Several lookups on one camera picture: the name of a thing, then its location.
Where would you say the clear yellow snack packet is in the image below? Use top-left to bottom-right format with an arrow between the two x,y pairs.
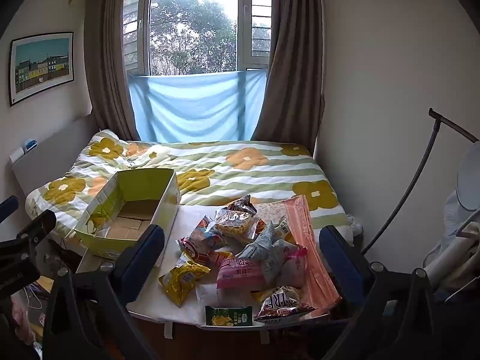
214,210 -> 260,244

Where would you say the floral striped blanket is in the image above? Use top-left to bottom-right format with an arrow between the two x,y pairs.
24,129 -> 355,248

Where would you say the white yellow triangular snack packet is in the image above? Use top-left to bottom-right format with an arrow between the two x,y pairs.
268,215 -> 293,244

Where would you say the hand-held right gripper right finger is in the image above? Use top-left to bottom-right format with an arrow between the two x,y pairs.
311,225 -> 451,360

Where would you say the blue shrimp cracker packet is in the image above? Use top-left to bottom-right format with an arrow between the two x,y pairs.
189,215 -> 227,252

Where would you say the pink yellow snack packet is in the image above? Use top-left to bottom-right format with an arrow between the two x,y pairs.
279,247 -> 309,289

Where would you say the cream orange snack packet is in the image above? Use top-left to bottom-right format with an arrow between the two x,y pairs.
253,219 -> 269,244

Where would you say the peach towel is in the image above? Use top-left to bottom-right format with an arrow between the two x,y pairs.
255,195 -> 343,308

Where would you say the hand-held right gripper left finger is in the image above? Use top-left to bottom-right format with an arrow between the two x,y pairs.
41,224 -> 166,360

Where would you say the framed picture of houses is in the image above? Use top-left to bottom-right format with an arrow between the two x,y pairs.
8,32 -> 75,107

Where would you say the golden yellow snack packet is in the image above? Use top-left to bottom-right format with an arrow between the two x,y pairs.
158,257 -> 211,308

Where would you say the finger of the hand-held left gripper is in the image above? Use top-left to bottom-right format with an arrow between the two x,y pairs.
0,209 -> 58,259
0,195 -> 19,224

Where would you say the dark brown snack packet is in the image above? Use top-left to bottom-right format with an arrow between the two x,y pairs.
224,195 -> 259,220

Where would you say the brown curtain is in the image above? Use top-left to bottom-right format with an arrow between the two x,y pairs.
252,0 -> 326,158
83,0 -> 141,141

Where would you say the light blue cloth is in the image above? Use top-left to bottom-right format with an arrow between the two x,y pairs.
128,68 -> 268,144

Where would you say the red white snack packet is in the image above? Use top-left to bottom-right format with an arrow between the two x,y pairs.
177,234 -> 226,271

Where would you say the brown white snack packet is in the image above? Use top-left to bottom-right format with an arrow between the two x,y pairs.
253,286 -> 317,325

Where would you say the yellow-green cardboard box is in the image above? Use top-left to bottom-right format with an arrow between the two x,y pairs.
74,168 -> 181,261

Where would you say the grey headboard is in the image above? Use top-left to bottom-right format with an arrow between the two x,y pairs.
9,114 -> 100,196

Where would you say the white blue snack packet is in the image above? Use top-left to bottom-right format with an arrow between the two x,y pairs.
237,221 -> 297,284

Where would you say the black curved stand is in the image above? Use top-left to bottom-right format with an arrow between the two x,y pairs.
362,107 -> 480,256

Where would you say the window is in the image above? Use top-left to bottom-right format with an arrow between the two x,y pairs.
123,0 -> 272,76

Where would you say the white table cover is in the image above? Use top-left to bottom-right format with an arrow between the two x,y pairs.
125,204 -> 327,331

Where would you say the small green snack packet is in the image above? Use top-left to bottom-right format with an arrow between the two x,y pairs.
204,305 -> 251,328

